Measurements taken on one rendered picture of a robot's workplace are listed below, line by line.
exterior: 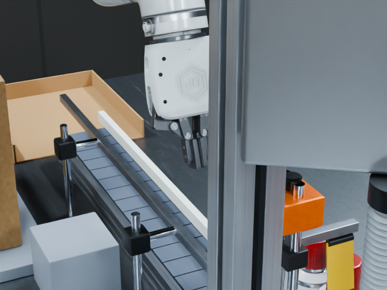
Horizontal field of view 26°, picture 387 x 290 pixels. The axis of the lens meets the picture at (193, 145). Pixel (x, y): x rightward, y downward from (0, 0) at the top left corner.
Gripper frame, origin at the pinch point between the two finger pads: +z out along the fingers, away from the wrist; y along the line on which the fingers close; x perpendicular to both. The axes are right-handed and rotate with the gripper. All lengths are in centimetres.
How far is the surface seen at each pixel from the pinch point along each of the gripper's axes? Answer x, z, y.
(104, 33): 235, -21, 67
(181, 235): -1.6, 10.0, -4.4
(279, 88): -54, -11, -16
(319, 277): -28.4, 11.0, -0.4
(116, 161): 20.5, 1.9, -4.5
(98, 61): 239, -10, 64
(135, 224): -0.5, 7.4, -10.1
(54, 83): 81, -9, 3
